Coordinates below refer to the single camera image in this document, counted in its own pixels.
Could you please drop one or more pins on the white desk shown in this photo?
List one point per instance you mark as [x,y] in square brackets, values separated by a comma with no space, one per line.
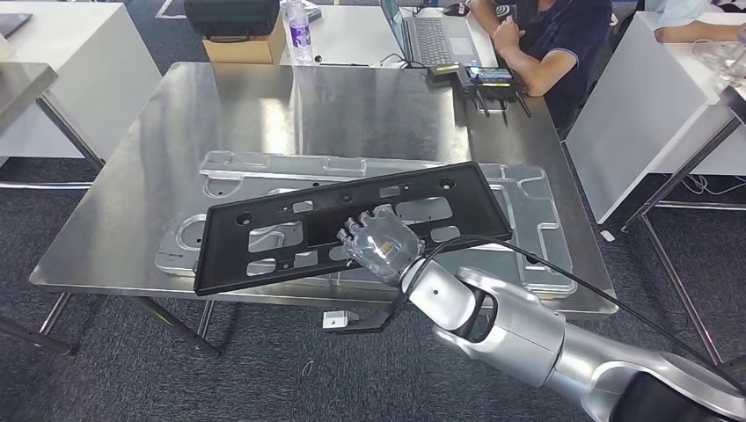
[87,70]
[349,41]
[641,116]

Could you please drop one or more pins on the clear water bottle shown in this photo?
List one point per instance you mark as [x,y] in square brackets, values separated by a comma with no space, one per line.
[300,35]

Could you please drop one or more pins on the black plastic plate holder part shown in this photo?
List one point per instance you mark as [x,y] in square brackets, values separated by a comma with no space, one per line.
[221,274]

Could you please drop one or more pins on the clear plastic object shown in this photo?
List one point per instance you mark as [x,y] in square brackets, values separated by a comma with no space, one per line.
[722,58]

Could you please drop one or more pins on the white paper scrap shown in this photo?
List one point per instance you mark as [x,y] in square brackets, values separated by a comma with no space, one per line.
[607,236]

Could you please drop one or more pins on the black computer mouse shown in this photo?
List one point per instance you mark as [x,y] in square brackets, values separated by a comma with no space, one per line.
[456,9]

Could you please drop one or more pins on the person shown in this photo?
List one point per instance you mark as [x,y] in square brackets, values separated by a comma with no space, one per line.
[565,35]
[682,17]

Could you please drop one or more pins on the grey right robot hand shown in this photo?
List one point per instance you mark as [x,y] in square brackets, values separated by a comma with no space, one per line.
[384,247]

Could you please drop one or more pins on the stamped aluminium panel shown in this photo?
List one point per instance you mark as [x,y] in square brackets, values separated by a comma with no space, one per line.
[536,233]

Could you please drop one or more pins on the cardboard box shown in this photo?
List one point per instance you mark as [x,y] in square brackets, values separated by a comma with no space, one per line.
[245,51]

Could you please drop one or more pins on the small black device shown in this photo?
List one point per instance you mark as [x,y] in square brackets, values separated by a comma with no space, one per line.
[444,69]

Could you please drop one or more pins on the black carry case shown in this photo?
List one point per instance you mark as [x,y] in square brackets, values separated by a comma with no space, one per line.
[233,17]

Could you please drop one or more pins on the person's left hand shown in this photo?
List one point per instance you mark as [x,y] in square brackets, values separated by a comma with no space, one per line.
[509,36]

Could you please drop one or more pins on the person's right forearm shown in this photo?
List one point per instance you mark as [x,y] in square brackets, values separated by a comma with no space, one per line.
[481,7]

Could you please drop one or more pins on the black remote controller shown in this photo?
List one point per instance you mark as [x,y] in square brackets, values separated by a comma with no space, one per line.
[495,81]

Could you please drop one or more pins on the clear plastic packet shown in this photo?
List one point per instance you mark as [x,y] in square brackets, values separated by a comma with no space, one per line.
[312,10]

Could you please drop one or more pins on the dark closed laptop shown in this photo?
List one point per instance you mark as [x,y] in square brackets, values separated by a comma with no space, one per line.
[11,23]

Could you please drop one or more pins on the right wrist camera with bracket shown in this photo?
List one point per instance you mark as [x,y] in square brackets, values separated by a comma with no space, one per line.
[338,320]

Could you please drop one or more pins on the grey laptop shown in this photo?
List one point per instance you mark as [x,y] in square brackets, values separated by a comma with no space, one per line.
[437,41]

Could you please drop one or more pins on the steel workbench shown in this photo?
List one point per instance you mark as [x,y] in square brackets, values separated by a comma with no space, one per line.
[349,110]

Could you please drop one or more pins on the steel table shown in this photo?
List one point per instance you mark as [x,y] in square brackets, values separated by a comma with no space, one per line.
[23,81]
[735,105]

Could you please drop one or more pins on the person's left forearm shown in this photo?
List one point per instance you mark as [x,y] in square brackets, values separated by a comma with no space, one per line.
[542,70]

